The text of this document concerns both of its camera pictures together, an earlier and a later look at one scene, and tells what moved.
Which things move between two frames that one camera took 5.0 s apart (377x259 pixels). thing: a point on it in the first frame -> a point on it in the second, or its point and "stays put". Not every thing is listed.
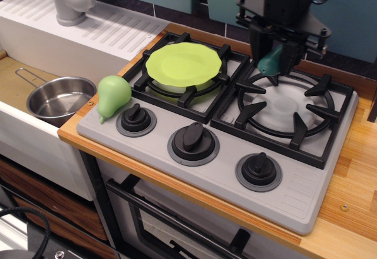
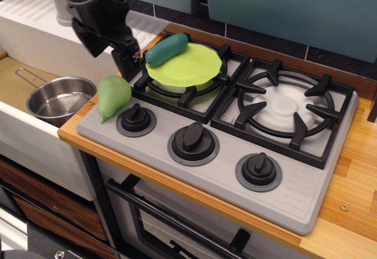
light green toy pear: (114, 92) stays put
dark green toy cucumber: (270, 65) -> (158, 54)
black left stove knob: (136, 122) stays put
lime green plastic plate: (182, 64) stays put
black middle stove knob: (193, 145) stays put
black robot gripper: (285, 10) -> (100, 6)
